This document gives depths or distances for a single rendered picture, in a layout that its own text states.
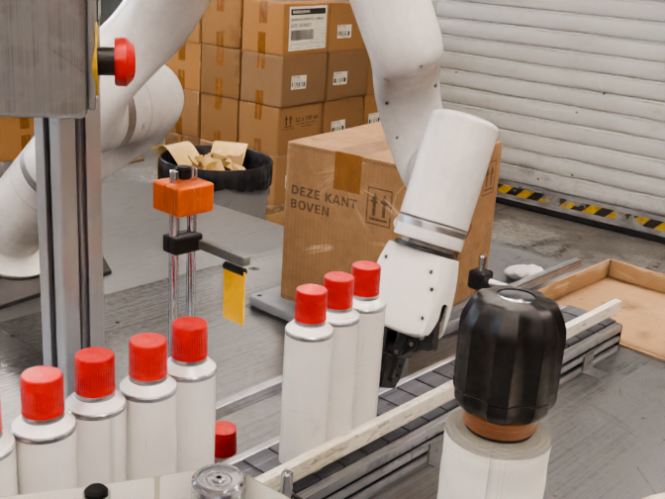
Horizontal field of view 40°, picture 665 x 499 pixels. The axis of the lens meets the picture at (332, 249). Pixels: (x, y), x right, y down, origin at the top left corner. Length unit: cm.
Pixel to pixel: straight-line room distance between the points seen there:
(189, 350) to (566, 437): 59
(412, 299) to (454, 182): 14
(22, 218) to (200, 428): 73
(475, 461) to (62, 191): 44
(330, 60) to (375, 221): 345
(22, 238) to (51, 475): 83
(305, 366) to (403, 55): 36
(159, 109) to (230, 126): 343
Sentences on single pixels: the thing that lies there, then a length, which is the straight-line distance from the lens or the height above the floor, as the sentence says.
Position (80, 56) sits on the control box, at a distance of 72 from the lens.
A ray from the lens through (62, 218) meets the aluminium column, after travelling 89.
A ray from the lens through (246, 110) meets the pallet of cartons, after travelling 471.
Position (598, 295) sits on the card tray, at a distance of 178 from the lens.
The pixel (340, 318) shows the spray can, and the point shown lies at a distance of 98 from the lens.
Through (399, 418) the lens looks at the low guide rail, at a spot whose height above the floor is 91.
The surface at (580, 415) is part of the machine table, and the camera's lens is 133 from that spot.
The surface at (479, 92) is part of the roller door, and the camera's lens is 564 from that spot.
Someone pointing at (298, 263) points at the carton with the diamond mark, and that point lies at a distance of 152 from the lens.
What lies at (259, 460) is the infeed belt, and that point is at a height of 88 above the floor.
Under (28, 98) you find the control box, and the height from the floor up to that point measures 130.
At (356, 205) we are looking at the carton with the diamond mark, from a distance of 142.
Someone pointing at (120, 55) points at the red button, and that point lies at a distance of 74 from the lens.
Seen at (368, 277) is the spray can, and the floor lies 108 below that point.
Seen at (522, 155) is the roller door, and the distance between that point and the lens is 554.
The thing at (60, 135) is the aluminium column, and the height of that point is 124.
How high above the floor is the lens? 142
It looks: 18 degrees down
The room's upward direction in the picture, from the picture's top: 4 degrees clockwise
